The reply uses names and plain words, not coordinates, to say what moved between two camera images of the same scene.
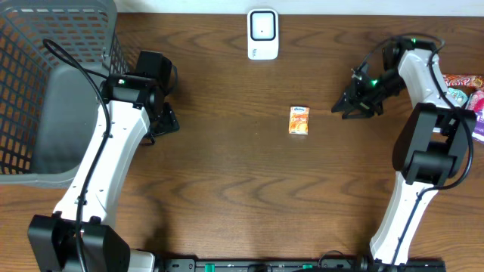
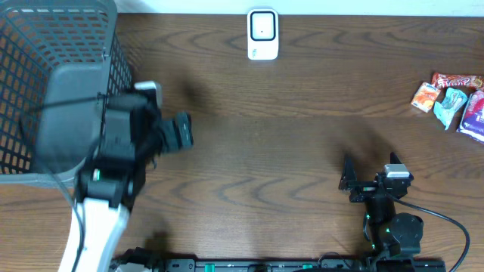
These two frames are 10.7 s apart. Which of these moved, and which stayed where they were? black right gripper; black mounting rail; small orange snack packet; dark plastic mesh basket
Moved: small orange snack packet; black right gripper
Stayed: black mounting rail; dark plastic mesh basket
